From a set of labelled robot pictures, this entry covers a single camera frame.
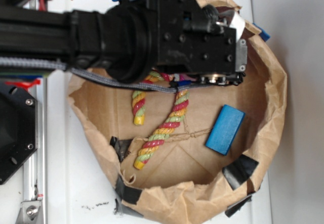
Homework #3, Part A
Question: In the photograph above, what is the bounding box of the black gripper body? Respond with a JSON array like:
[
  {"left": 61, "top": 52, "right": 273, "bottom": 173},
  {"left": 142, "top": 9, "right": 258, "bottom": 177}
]
[{"left": 121, "top": 0, "right": 247, "bottom": 85}]

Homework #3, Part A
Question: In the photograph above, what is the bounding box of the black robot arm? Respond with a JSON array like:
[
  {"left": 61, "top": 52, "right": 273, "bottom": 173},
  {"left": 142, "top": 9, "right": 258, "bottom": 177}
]
[{"left": 1, "top": 0, "right": 247, "bottom": 86}]

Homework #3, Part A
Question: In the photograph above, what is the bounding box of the blue wooden block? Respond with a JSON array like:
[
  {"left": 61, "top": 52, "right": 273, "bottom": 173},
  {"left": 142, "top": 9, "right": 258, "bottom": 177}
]
[{"left": 205, "top": 105, "right": 245, "bottom": 156}]

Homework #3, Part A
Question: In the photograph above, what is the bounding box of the brown paper bag tray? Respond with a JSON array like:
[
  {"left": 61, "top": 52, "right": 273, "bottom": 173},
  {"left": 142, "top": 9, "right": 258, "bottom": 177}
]
[{"left": 68, "top": 23, "right": 287, "bottom": 223}]

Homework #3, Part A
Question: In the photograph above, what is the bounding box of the white cutting board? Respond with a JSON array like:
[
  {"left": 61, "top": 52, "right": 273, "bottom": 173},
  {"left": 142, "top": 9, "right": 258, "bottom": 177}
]
[{"left": 44, "top": 0, "right": 272, "bottom": 223}]

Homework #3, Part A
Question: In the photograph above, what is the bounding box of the multicolour rope candy cane toy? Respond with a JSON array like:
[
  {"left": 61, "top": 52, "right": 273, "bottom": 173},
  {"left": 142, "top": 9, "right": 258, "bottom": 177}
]
[{"left": 132, "top": 71, "right": 189, "bottom": 170}]

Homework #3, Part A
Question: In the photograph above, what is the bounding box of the grey braided cable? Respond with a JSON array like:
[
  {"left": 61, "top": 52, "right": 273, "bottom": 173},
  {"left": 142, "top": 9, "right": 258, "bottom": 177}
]
[{"left": 0, "top": 57, "right": 189, "bottom": 93}]

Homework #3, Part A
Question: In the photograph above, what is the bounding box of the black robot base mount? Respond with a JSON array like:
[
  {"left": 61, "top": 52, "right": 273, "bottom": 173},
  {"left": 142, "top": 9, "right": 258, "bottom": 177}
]
[{"left": 0, "top": 82, "right": 36, "bottom": 185}]

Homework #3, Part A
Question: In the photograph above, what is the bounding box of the aluminium frame rail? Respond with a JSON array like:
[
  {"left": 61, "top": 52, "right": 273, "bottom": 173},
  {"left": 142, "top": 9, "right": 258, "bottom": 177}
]
[{"left": 15, "top": 0, "right": 48, "bottom": 224}]

